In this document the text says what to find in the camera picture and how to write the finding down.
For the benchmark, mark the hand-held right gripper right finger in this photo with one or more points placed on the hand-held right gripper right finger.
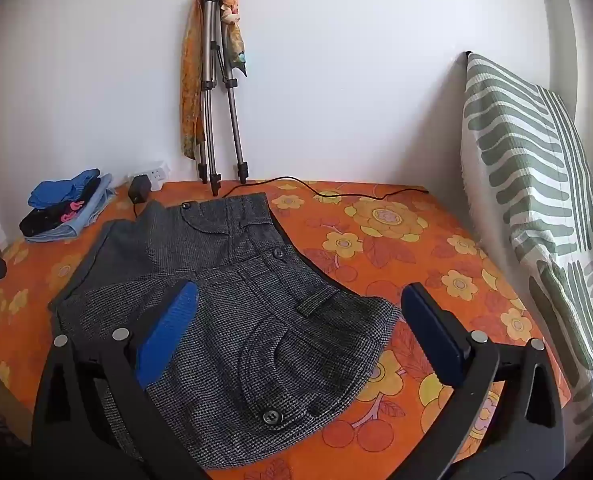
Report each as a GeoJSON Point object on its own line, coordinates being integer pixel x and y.
{"type": "Point", "coordinates": [434, 335]}

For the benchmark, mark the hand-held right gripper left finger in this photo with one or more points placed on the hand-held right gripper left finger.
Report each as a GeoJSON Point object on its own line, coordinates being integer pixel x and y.
{"type": "Point", "coordinates": [169, 332]}

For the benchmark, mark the grey houndstooth pants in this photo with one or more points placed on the grey houndstooth pants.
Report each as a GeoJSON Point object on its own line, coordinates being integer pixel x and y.
{"type": "Point", "coordinates": [236, 310]}

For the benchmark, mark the black folded garment pink print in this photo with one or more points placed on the black folded garment pink print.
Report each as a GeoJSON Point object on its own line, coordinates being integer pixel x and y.
{"type": "Point", "coordinates": [46, 217]}

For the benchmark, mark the blue striped folded garment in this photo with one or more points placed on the blue striped folded garment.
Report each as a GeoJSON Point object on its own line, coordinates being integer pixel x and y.
{"type": "Point", "coordinates": [59, 191]}

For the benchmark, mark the pile of folded clothes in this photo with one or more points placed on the pile of folded clothes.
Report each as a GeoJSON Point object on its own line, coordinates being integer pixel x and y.
{"type": "Point", "coordinates": [84, 217]}

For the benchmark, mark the orange floral bed sheet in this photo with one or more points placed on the orange floral bed sheet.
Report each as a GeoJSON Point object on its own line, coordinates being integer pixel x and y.
{"type": "Point", "coordinates": [376, 240]}

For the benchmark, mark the black power adapter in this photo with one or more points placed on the black power adapter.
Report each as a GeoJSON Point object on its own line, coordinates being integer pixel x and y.
{"type": "Point", "coordinates": [139, 189]}

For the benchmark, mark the white power strip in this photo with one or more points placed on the white power strip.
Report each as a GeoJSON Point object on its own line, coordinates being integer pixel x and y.
{"type": "Point", "coordinates": [157, 172]}

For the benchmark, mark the green striped white pillow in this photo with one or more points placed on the green striped white pillow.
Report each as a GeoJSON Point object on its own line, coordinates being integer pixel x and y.
{"type": "Point", "coordinates": [526, 160]}

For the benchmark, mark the orange patterned scarf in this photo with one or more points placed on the orange patterned scarf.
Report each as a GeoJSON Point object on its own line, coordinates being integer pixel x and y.
{"type": "Point", "coordinates": [189, 100]}

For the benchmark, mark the silver camera tripod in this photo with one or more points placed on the silver camera tripod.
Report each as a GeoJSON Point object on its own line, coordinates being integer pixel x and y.
{"type": "Point", "coordinates": [209, 60]}

